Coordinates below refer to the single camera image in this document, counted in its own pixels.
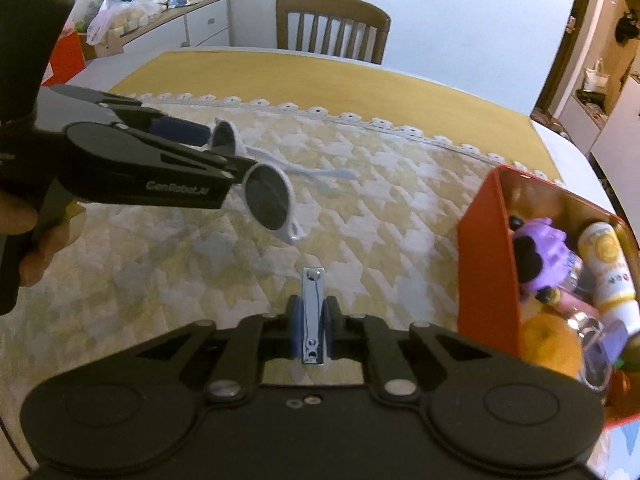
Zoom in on silver nail clipper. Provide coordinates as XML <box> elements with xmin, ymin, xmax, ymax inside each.
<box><xmin>300</xmin><ymin>267</ymin><xmax>329</xmax><ymax>366</ymax></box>

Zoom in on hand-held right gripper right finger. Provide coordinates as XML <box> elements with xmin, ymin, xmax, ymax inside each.
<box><xmin>320</xmin><ymin>296</ymin><xmax>501</xmax><ymax>406</ymax></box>

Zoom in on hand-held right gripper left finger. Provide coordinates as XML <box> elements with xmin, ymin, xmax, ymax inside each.
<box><xmin>132</xmin><ymin>296</ymin><xmax>305</xmax><ymax>403</ymax></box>

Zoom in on orange fruit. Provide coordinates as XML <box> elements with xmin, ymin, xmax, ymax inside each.
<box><xmin>520</xmin><ymin>312</ymin><xmax>586</xmax><ymax>378</ymax></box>

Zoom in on white wooden cabinet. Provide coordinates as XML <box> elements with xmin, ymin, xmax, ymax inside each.
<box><xmin>95</xmin><ymin>0</ymin><xmax>232</xmax><ymax>58</ymax></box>

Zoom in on purple toy figure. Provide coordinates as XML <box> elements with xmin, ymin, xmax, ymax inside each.
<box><xmin>507</xmin><ymin>217</ymin><xmax>584</xmax><ymax>306</ymax></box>

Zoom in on red cardboard box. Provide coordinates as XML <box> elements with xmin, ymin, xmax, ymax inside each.
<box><xmin>42</xmin><ymin>30</ymin><xmax>87</xmax><ymax>87</ymax></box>

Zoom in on yellow white supplement bottle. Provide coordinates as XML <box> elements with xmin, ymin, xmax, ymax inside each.
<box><xmin>577</xmin><ymin>222</ymin><xmax>640</xmax><ymax>337</ymax></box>

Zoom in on white round sunglasses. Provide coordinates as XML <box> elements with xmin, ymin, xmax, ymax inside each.
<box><xmin>205</xmin><ymin>117</ymin><xmax>359</xmax><ymax>247</ymax></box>

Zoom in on yellow tablecloth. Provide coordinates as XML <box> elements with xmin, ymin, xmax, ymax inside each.
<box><xmin>107</xmin><ymin>49</ymin><xmax>567</xmax><ymax>188</ymax></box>

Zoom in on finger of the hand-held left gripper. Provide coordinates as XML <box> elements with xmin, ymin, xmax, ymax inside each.
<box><xmin>142</xmin><ymin>107</ymin><xmax>212</xmax><ymax>149</ymax></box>
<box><xmin>165</xmin><ymin>142</ymin><xmax>259</xmax><ymax>182</ymax></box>

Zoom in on red tin box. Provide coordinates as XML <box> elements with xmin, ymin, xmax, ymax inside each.
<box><xmin>457</xmin><ymin>165</ymin><xmax>640</xmax><ymax>432</ymax></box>

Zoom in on person's left hand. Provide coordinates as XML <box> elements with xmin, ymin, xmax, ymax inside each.
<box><xmin>0</xmin><ymin>195</ymin><xmax>87</xmax><ymax>287</ymax></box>

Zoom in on white tote bag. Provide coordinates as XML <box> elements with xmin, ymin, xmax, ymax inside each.
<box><xmin>584</xmin><ymin>59</ymin><xmax>611</xmax><ymax>93</ymax></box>

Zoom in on quilted yellow white table mat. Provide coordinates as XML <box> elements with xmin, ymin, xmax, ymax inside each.
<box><xmin>0</xmin><ymin>92</ymin><xmax>566</xmax><ymax>480</ymax></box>

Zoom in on clear plastic bag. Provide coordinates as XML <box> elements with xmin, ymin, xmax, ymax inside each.
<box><xmin>86</xmin><ymin>0</ymin><xmax>153</xmax><ymax>45</ymax></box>

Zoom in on clear plastic container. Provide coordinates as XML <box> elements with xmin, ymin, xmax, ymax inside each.
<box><xmin>574</xmin><ymin>310</ymin><xmax>632</xmax><ymax>392</ymax></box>

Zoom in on wooden chair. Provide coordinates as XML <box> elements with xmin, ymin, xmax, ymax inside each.
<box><xmin>276</xmin><ymin>0</ymin><xmax>392</xmax><ymax>65</ymax></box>

